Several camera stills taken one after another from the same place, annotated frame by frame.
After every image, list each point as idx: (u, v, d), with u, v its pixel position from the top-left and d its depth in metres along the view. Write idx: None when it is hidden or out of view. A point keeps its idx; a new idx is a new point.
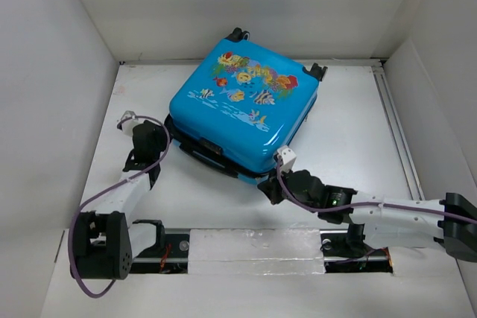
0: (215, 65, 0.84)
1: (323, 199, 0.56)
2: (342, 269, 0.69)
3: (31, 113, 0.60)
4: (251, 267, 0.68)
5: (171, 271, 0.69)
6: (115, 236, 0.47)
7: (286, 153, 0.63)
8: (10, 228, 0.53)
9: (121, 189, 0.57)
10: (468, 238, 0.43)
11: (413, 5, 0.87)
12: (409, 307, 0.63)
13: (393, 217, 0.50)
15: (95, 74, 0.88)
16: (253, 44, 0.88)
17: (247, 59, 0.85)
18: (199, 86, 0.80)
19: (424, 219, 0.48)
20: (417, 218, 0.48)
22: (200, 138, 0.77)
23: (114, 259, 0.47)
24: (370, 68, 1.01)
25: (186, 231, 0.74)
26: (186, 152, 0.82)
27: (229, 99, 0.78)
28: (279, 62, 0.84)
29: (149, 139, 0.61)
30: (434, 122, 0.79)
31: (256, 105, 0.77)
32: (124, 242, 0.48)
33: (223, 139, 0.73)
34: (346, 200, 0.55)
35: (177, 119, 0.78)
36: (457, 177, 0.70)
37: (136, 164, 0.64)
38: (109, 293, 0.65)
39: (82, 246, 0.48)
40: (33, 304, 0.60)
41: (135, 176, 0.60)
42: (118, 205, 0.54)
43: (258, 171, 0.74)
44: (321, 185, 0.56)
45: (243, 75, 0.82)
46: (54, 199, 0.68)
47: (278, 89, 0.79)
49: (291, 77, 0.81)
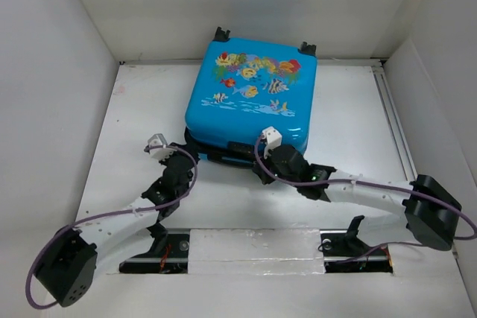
0: (215, 68, 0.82)
1: (302, 174, 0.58)
2: (341, 269, 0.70)
3: (33, 112, 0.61)
4: (251, 267, 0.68)
5: (171, 270, 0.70)
6: (75, 271, 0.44)
7: (270, 133, 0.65)
8: (9, 229, 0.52)
9: (118, 220, 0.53)
10: (431, 219, 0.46)
11: (413, 5, 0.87)
12: (409, 308, 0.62)
13: (363, 194, 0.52)
15: (95, 74, 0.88)
16: (241, 39, 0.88)
17: (244, 55, 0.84)
18: (209, 92, 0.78)
19: (392, 196, 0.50)
20: (385, 195, 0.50)
22: (228, 144, 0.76)
23: (66, 286, 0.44)
24: (370, 68, 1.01)
25: (186, 231, 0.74)
26: (214, 160, 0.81)
27: (244, 97, 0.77)
28: (275, 50, 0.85)
29: (181, 178, 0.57)
30: (434, 122, 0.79)
31: (272, 94, 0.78)
32: (83, 278, 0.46)
33: (255, 138, 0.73)
34: (326, 176, 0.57)
35: (197, 132, 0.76)
36: (456, 177, 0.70)
37: (157, 193, 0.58)
38: (109, 293, 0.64)
39: (51, 255, 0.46)
40: (33, 304, 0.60)
41: (141, 211, 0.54)
42: (103, 237, 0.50)
43: None
44: (299, 159, 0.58)
45: (247, 71, 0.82)
46: (55, 199, 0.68)
47: (285, 74, 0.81)
49: (293, 60, 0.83)
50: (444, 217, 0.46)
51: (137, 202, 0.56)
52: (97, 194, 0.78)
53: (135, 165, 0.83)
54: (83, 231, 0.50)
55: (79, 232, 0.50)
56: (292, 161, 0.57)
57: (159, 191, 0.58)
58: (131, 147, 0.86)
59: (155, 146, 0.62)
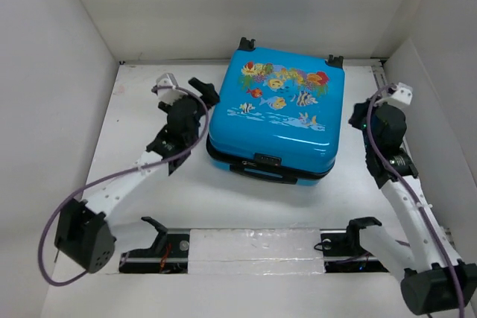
0: (242, 77, 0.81)
1: (384, 147, 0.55)
2: (342, 269, 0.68)
3: (33, 112, 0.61)
4: (251, 267, 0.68)
5: (171, 271, 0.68)
6: (93, 235, 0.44)
7: (402, 91, 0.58)
8: (9, 229, 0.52)
9: (124, 182, 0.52)
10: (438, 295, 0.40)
11: (413, 6, 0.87)
12: (409, 307, 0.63)
13: (411, 219, 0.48)
15: (95, 74, 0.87)
16: (265, 49, 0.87)
17: (270, 65, 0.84)
18: (236, 102, 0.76)
19: (429, 249, 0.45)
20: (425, 242, 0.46)
22: (253, 156, 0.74)
23: (86, 258, 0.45)
24: (370, 68, 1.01)
25: (185, 231, 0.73)
26: (236, 172, 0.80)
27: (272, 108, 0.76)
28: (301, 62, 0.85)
29: (187, 122, 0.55)
30: (434, 121, 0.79)
31: (300, 107, 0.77)
32: (103, 242, 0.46)
33: (284, 150, 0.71)
34: (402, 169, 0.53)
35: (223, 141, 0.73)
36: (457, 177, 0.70)
37: (163, 144, 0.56)
38: (109, 292, 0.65)
39: (65, 229, 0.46)
40: (34, 304, 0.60)
41: (148, 167, 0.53)
42: (112, 203, 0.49)
43: (320, 173, 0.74)
44: (400, 138, 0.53)
45: (274, 82, 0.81)
46: (55, 199, 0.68)
47: (313, 87, 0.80)
49: (321, 73, 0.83)
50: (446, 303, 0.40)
51: (142, 158, 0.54)
52: None
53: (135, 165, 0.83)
54: (89, 202, 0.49)
55: (85, 203, 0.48)
56: (392, 129, 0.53)
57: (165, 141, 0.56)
58: (131, 147, 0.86)
59: (164, 86, 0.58)
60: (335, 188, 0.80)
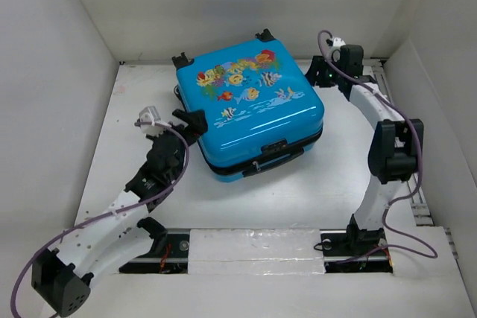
0: (202, 91, 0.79)
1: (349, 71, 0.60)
2: (341, 269, 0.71)
3: (33, 112, 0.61)
4: (252, 267, 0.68)
5: (171, 270, 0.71)
6: (59, 293, 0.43)
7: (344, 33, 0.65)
8: (9, 229, 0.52)
9: (98, 228, 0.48)
10: (392, 144, 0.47)
11: (414, 6, 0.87)
12: (409, 307, 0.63)
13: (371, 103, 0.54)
15: (94, 73, 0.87)
16: (203, 55, 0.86)
17: (219, 67, 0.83)
18: (216, 113, 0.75)
19: (385, 115, 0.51)
20: (381, 112, 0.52)
22: (261, 151, 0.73)
23: (57, 304, 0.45)
24: (370, 68, 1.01)
25: (186, 231, 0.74)
26: (249, 175, 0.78)
27: (250, 100, 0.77)
28: (242, 49, 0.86)
29: (168, 160, 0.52)
30: (434, 121, 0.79)
31: (272, 87, 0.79)
32: (73, 293, 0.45)
33: (285, 129, 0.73)
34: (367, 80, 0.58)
35: (229, 154, 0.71)
36: (457, 177, 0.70)
37: (144, 182, 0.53)
38: (109, 292, 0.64)
39: (38, 275, 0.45)
40: (33, 304, 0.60)
41: (124, 211, 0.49)
42: (84, 252, 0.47)
43: (317, 132, 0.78)
44: (360, 59, 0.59)
45: (235, 78, 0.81)
46: (54, 199, 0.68)
47: (268, 65, 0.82)
49: (265, 51, 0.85)
50: (401, 158, 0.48)
51: (120, 199, 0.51)
52: (97, 194, 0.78)
53: (135, 165, 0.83)
54: (62, 252, 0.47)
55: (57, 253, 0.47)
56: (352, 53, 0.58)
57: (145, 179, 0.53)
58: (131, 147, 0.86)
59: (145, 121, 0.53)
60: (333, 188, 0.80)
